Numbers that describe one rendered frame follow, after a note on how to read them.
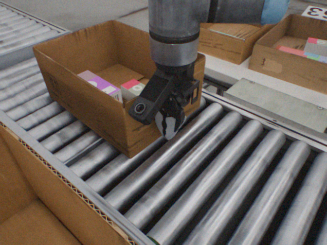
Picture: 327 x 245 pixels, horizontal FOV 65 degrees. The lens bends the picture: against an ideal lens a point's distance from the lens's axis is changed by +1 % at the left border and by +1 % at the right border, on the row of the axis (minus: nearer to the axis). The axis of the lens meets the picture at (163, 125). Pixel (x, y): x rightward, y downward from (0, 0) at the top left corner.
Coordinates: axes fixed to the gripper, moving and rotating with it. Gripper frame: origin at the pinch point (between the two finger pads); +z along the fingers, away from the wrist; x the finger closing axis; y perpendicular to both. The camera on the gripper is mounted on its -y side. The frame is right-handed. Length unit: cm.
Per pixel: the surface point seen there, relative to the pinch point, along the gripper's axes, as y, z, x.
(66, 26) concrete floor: 134, 80, 272
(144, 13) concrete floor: 231, 80, 230
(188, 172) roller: -1.1, 6.2, -8.0
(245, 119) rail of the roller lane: 27.1, 7.2, -9.2
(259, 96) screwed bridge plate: 37.4, 5.1, -8.2
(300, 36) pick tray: 90, 4, -3
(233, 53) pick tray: 52, 1, 10
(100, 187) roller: -17.3, 6.3, 4.8
